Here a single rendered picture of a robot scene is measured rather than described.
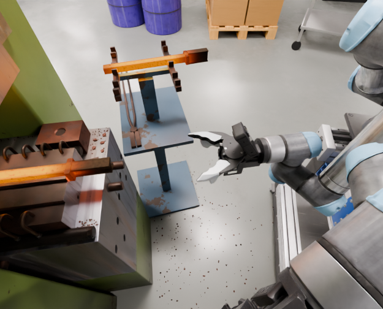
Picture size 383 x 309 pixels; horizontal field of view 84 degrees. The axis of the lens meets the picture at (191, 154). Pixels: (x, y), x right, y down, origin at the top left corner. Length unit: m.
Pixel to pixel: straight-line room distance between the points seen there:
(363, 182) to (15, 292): 0.74
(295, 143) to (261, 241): 1.03
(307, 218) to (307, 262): 1.22
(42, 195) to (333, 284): 0.56
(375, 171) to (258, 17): 3.15
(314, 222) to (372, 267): 1.24
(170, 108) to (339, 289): 0.96
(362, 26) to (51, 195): 0.75
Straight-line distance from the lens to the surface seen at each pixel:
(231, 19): 3.38
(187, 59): 0.90
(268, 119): 2.20
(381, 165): 0.42
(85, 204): 0.64
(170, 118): 1.03
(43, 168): 0.63
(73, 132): 0.72
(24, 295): 0.75
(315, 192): 0.69
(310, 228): 1.47
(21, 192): 0.64
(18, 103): 0.81
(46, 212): 0.60
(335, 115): 2.54
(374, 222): 0.27
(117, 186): 0.67
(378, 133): 0.61
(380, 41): 0.59
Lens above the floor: 1.44
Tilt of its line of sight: 53 degrees down
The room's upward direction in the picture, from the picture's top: straight up
